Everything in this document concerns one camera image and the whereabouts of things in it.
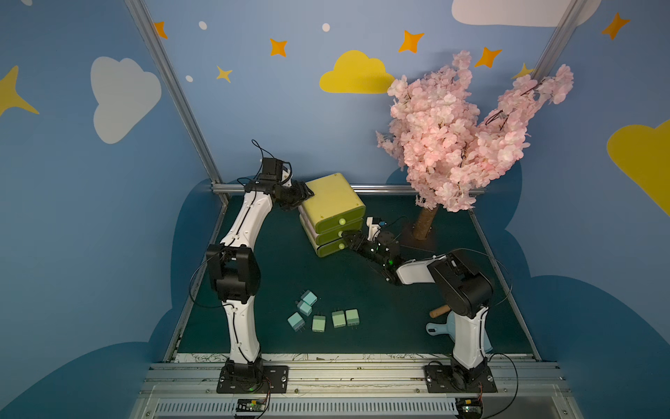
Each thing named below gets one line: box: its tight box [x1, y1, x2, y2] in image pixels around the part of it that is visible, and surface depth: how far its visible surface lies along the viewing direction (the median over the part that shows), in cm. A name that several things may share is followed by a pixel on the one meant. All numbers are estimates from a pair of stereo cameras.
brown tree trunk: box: [413, 203, 440, 241], surface depth 101 cm
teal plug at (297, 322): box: [287, 311, 306, 333], surface depth 85 cm
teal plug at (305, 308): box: [296, 300, 313, 316], surface depth 87 cm
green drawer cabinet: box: [298, 172, 367, 258], surface depth 93 cm
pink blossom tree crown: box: [376, 50, 575, 212], surface depth 66 cm
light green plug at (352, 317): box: [345, 308, 361, 327], surface depth 86 cm
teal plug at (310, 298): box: [300, 289, 318, 307], surface depth 90 cm
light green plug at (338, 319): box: [331, 309, 347, 329], surface depth 86 cm
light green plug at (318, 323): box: [311, 315, 327, 333], surface depth 86 cm
